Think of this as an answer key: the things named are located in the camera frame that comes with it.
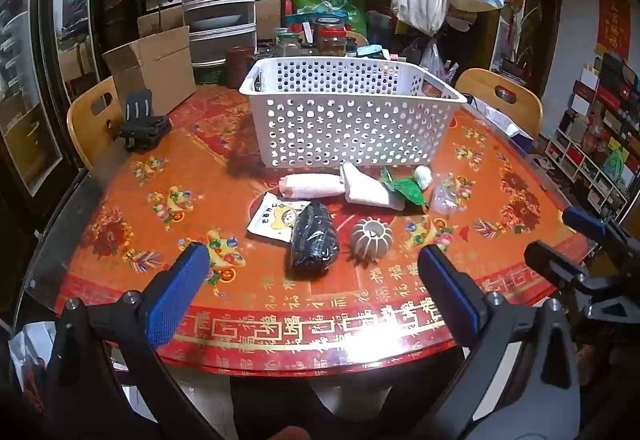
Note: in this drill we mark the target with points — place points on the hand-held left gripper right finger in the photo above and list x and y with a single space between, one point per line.
450 295

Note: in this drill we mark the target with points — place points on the red wall scroll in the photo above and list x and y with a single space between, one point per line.
614 22

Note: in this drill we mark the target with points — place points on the closed cardboard box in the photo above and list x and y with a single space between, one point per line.
267 17

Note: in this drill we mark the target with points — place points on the white perforated plastic basket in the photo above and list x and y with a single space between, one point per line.
350 119

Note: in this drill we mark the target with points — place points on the brown mug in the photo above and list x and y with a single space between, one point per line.
239 67

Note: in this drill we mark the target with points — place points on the cube shelf unit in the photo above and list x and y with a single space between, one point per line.
595 139

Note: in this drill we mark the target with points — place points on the open cardboard box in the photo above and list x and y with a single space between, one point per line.
155 69

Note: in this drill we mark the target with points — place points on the hanging clear plastic bag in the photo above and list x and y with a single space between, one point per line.
432 59

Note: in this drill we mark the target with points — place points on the red printed tablecloth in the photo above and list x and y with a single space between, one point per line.
150 230

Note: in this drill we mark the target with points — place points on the white cloth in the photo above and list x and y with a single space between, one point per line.
365 190

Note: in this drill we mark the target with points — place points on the green lid glass jar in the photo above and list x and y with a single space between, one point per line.
287 44

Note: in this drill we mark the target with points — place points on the grey ridged soft ball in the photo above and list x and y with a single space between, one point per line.
372 240

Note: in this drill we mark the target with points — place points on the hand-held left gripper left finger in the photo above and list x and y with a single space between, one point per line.
177 290

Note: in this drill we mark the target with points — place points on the cartoon printed white packet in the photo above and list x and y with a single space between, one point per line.
272 220

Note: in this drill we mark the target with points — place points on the pink towel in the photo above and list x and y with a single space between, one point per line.
310 186

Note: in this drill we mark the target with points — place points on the green foil packet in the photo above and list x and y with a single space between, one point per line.
407 192

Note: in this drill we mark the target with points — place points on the white cotton ball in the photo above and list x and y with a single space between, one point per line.
423 176

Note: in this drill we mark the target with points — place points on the wooden chair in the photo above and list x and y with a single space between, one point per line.
480 87
87 129

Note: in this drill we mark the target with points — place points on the black cloth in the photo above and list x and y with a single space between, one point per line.
312 240

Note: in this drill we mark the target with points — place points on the black phone holder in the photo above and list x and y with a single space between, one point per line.
145 129

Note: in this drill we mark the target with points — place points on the white plastic bag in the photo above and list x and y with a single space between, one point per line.
32 350

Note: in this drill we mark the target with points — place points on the clear plastic bag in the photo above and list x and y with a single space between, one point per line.
445 200
432 59

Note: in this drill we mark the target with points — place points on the large pickle jar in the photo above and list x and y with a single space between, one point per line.
332 39

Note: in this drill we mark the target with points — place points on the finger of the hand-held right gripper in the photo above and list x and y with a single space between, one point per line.
550 260
582 219

